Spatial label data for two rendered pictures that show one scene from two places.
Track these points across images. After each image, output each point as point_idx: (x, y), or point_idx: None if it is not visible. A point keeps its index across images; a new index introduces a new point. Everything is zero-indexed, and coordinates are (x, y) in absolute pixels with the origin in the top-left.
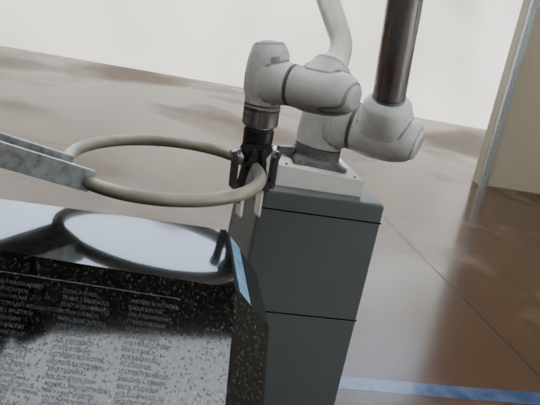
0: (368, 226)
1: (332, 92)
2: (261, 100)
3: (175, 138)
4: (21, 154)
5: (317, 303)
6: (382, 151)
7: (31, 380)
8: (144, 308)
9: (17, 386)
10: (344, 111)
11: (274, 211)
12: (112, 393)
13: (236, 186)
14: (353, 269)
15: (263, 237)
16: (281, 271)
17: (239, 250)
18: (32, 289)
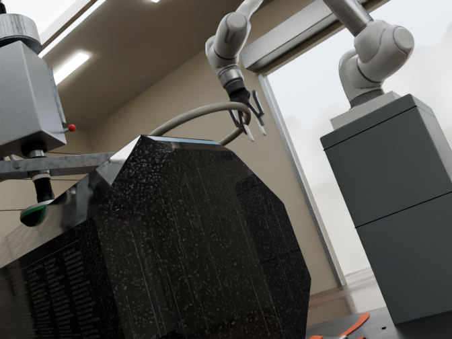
0: (407, 114)
1: (220, 27)
2: (217, 68)
3: (231, 133)
4: (97, 156)
5: (410, 193)
6: (381, 60)
7: (50, 227)
8: (101, 171)
9: (44, 233)
10: (234, 30)
11: (335, 146)
12: (72, 212)
13: (239, 124)
14: (420, 151)
15: (339, 167)
16: (366, 183)
17: (218, 144)
18: (68, 195)
